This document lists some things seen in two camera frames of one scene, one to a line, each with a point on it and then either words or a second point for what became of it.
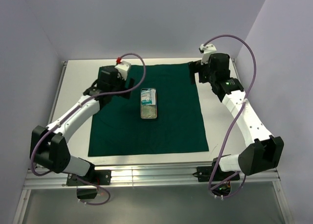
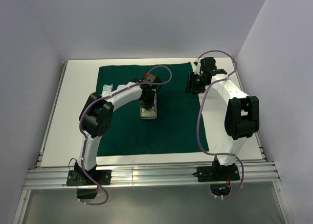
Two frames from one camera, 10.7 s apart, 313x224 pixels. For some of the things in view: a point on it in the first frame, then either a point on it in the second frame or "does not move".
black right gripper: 195,71 to 190,82
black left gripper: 127,87 to 146,102
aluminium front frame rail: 150,176 does not move
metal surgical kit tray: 148,105 does not move
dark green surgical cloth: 119,129 does not move
